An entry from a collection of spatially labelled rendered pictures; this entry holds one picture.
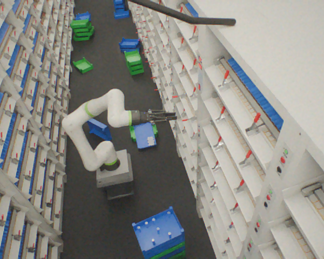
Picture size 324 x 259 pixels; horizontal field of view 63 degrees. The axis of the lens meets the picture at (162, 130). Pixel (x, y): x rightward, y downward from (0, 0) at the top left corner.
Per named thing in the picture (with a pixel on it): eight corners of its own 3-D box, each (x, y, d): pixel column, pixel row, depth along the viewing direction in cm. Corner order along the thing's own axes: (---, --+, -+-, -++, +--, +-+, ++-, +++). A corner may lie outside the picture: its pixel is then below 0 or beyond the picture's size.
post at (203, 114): (199, 218, 231) (206, 14, 107) (196, 208, 238) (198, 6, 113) (221, 212, 233) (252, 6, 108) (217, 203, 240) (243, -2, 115)
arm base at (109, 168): (90, 175, 230) (88, 170, 226) (92, 162, 241) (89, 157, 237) (120, 169, 230) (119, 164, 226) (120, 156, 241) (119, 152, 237)
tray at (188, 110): (198, 142, 175) (194, 133, 168) (176, 88, 217) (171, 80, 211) (227, 129, 172) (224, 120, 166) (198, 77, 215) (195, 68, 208)
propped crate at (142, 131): (156, 145, 294) (156, 144, 286) (138, 150, 292) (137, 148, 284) (150, 121, 303) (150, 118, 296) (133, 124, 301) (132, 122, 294)
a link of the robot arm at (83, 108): (83, 123, 201) (73, 110, 198) (95, 114, 208) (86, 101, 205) (93, 120, 187) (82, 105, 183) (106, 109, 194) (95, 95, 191)
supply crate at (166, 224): (143, 256, 175) (142, 251, 169) (133, 228, 188) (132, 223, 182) (184, 236, 181) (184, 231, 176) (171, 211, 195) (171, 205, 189)
